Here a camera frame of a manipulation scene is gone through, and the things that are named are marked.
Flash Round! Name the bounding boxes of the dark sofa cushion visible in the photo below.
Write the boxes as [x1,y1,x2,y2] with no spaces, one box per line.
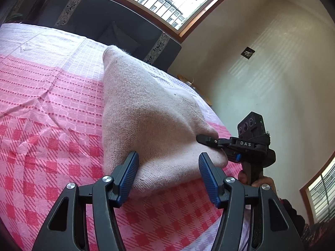
[98,21,140,58]

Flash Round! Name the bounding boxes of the small barred window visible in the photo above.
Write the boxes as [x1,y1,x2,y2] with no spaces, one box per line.
[300,154,335,224]

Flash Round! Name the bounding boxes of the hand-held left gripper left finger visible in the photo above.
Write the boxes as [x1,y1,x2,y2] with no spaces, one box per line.
[31,151,140,251]

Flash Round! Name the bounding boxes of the round wooden side table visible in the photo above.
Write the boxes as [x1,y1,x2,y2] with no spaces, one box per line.
[177,74,213,106]

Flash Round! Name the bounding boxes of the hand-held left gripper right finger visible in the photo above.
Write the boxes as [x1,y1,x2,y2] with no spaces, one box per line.
[198,152,305,251]

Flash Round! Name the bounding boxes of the beige knit sweater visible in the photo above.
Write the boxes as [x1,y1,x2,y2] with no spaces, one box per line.
[102,45,228,198]

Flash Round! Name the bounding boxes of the dark chair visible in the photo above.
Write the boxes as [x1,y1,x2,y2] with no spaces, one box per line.
[5,0,49,24]

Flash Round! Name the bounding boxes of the person's right hand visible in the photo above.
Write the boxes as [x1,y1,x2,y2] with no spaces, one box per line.
[238,170,278,200]

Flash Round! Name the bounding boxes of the dark red patterned cloth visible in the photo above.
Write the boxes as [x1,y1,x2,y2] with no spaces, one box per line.
[301,221,335,251]

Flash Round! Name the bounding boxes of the dark wall plate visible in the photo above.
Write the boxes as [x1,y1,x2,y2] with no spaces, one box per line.
[241,46,255,59]

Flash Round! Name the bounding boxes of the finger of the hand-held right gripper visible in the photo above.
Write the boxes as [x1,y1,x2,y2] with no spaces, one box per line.
[196,134,232,147]
[221,147,241,163]

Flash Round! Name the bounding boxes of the pink checked bedsheet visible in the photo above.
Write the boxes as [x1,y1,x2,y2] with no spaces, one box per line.
[0,23,252,251]

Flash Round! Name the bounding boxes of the dark sofa with patterned trim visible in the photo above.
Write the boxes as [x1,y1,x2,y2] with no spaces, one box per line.
[39,0,182,72]

